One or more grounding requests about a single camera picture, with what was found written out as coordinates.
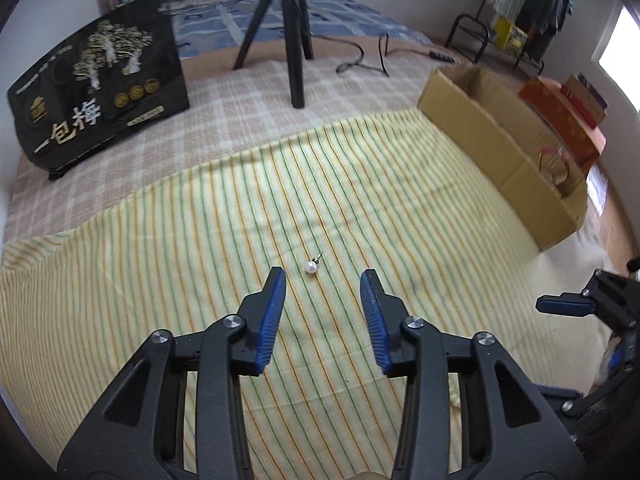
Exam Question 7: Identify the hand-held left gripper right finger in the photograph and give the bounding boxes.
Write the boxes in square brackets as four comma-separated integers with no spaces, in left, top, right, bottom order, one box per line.
[360,268,586,480]

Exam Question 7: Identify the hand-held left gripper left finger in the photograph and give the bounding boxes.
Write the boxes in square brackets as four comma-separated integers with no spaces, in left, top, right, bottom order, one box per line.
[57,266,288,480]

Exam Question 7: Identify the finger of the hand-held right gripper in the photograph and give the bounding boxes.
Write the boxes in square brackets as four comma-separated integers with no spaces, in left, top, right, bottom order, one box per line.
[535,269,640,333]
[537,332,640,443]

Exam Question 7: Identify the cardboard box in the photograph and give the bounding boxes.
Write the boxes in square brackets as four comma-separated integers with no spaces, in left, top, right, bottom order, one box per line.
[417,65,590,252]

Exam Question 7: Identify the yellow striped cloth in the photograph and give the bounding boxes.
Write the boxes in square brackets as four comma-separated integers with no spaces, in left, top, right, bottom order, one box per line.
[0,110,608,480]

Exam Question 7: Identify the orange covered table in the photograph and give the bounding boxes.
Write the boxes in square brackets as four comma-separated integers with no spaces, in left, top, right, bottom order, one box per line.
[519,77,608,171]

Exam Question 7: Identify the dark flat box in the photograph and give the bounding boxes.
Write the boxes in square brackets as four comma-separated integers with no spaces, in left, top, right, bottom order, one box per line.
[560,74,610,128]

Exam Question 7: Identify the beige checked blanket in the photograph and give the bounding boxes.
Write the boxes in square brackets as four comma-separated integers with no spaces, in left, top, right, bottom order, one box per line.
[10,55,618,271]

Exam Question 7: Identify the window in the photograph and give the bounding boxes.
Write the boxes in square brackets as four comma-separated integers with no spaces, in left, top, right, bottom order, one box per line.
[592,5,640,111]

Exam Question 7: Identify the yellow box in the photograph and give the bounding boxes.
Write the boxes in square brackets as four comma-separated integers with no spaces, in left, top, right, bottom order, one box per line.
[492,17,529,51]

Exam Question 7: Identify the black tripod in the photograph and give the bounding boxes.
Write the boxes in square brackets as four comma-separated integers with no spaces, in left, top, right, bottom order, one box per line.
[232,0,316,108]

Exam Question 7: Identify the black printed snack bag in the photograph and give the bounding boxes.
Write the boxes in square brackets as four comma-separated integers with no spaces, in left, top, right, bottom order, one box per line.
[7,0,191,181]

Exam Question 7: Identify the black coat rack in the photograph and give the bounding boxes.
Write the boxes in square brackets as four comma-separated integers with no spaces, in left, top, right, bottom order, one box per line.
[445,0,571,78]

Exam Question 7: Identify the hanging dark clothes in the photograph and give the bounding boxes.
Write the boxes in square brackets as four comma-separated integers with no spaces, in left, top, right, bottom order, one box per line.
[517,0,572,61]

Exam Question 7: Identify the blue patterned bedsheet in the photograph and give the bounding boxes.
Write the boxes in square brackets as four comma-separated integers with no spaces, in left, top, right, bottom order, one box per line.
[165,0,433,61]

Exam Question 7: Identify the black power cable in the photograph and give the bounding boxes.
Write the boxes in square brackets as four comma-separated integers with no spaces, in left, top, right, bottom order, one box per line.
[305,30,457,79]

